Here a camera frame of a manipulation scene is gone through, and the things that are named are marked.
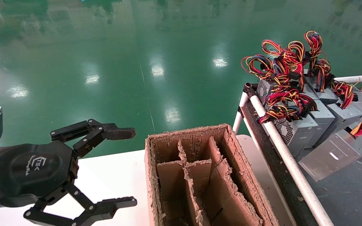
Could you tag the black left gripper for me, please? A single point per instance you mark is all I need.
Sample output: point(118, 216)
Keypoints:
point(33, 169)

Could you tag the worn cardboard divider box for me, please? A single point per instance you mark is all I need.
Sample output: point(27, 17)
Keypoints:
point(228, 194)

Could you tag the dark grey cart mat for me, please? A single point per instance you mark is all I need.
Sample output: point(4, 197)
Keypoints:
point(350, 201)

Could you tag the white pipe cart frame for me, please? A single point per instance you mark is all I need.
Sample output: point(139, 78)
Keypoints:
point(289, 160)

